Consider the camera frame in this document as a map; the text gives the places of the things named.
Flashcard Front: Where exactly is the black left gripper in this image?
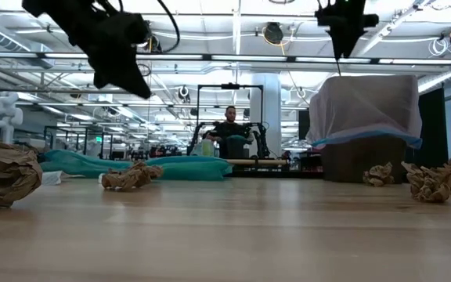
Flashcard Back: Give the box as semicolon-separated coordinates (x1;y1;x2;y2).
21;0;152;99

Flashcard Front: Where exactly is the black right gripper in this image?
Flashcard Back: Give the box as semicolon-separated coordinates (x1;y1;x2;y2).
314;0;380;60

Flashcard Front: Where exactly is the pink translucent plastic bag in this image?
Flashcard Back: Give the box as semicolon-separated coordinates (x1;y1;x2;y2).
305;74;424;150

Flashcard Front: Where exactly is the white paper scrap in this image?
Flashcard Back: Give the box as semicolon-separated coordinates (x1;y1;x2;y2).
40;170;63;186

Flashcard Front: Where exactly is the teal plastic trash bag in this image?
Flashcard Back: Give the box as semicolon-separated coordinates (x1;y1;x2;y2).
38;149;233;182

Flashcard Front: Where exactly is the dark brown trash bin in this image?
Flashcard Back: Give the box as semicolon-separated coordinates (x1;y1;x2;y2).
321;136;407;184

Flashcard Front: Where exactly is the black cabinet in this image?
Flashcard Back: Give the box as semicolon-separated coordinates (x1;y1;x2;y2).
298;109;312;140

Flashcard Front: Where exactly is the long ceiling light strip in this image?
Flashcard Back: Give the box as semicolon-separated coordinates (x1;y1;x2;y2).
0;52;451;67

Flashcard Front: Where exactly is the white building column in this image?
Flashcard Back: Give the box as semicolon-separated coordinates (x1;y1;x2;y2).
248;73;283;157

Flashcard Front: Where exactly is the black background robot station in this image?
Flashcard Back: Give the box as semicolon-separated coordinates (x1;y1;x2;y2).
187;82;272;160

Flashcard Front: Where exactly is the black room partition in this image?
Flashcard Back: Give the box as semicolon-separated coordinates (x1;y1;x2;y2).
403;86;450;176

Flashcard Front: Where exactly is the person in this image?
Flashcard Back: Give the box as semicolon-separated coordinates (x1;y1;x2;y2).
204;105;254;160

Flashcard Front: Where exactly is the black aluminium table frame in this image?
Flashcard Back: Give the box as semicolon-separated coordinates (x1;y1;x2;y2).
225;163;325;180

